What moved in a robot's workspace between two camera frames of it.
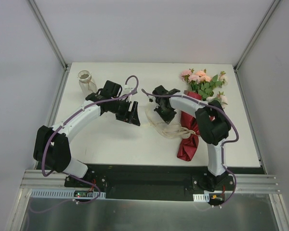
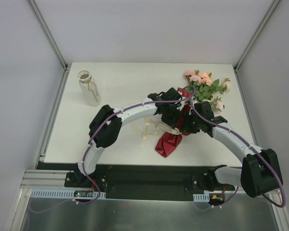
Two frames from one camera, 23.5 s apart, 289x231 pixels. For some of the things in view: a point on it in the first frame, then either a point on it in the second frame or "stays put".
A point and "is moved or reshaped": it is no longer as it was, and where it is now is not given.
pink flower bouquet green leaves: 201,81 is moved or reshaped
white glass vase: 87,84 stays put
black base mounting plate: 153,182 stays put
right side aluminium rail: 250,121 stays put
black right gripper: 165,111 -> 191,122
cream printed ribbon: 171,130 is moved or reshaped
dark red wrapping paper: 192,95 -> 168,143
